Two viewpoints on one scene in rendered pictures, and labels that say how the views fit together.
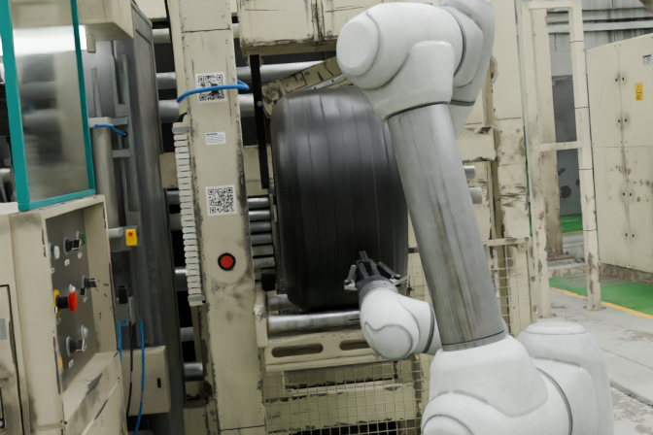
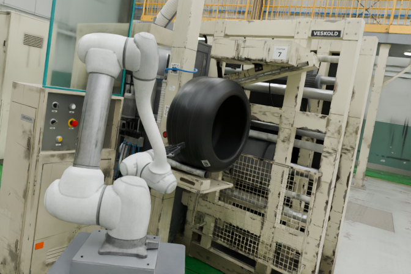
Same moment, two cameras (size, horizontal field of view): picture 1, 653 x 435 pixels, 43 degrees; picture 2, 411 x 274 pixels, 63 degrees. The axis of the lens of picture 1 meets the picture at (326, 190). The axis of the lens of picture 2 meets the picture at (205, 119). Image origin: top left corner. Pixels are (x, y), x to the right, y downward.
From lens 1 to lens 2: 1.49 m
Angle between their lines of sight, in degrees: 40
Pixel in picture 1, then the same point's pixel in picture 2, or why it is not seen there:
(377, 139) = (202, 99)
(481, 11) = (139, 41)
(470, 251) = (85, 131)
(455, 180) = (91, 103)
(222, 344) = not seen: hidden behind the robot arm
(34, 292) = (40, 112)
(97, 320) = (112, 138)
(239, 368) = not seen: hidden behind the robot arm
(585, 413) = (109, 213)
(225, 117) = (176, 81)
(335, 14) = (244, 48)
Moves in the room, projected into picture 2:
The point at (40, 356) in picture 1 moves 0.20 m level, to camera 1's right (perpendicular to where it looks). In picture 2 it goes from (37, 131) to (54, 139)
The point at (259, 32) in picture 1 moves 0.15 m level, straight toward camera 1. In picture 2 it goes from (216, 52) to (204, 48)
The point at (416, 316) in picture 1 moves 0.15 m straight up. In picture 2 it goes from (137, 163) to (142, 133)
